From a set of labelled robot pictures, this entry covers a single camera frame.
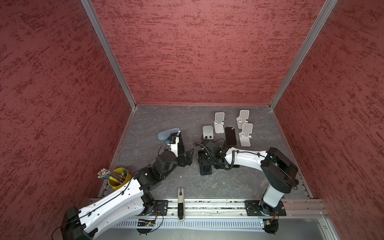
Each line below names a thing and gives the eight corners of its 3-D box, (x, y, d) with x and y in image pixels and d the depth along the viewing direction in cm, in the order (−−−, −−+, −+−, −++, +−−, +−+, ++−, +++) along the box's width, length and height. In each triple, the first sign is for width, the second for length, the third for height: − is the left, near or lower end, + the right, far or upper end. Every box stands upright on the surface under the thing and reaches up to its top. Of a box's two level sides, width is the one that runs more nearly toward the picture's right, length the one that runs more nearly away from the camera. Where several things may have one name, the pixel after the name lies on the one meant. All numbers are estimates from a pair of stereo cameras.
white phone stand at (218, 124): (214, 133, 107) (216, 123, 97) (213, 123, 113) (215, 112, 103) (223, 133, 107) (226, 123, 97) (221, 123, 113) (224, 112, 103)
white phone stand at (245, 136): (241, 146, 99) (245, 137, 90) (238, 132, 107) (242, 123, 98) (251, 146, 99) (256, 137, 90) (247, 132, 107) (252, 123, 98)
